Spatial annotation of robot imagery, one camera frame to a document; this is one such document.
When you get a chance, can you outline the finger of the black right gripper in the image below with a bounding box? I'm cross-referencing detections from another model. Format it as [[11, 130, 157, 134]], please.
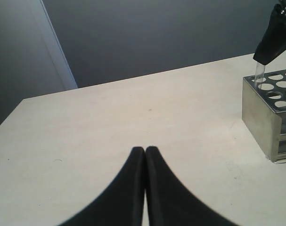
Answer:
[[253, 4, 286, 65]]

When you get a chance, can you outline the blue capped tube front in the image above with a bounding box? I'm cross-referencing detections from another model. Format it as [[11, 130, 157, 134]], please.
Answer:
[[254, 62, 265, 89]]

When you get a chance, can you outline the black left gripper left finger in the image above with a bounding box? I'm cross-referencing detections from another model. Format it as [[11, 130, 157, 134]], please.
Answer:
[[61, 147, 145, 226]]

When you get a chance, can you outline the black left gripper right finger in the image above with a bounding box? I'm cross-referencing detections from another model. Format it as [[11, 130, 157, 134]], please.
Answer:
[[145, 146, 235, 226]]

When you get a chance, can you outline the stainless steel test tube rack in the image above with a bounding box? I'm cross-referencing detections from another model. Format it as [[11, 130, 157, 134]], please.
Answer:
[[242, 69, 286, 162]]

